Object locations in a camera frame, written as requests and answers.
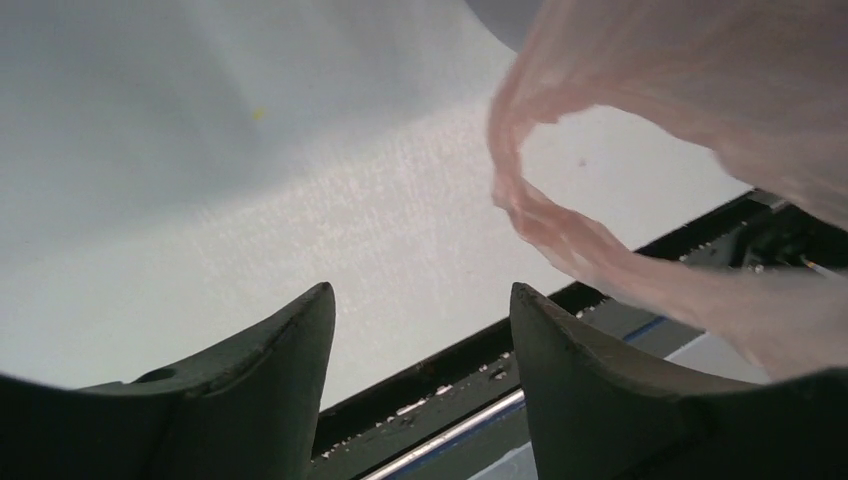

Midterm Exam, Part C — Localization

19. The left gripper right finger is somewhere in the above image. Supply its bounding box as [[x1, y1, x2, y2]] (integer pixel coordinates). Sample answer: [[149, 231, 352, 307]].
[[509, 283, 847, 479]]

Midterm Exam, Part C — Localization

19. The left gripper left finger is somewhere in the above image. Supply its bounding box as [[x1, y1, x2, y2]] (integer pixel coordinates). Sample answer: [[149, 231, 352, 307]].
[[1, 282, 335, 479]]

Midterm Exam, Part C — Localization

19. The pink plastic trash bag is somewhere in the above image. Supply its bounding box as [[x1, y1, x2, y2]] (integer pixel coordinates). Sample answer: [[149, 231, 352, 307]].
[[487, 1, 847, 380]]

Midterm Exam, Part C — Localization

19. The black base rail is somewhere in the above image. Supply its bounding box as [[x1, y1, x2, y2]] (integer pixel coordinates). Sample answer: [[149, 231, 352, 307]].
[[307, 188, 848, 480]]

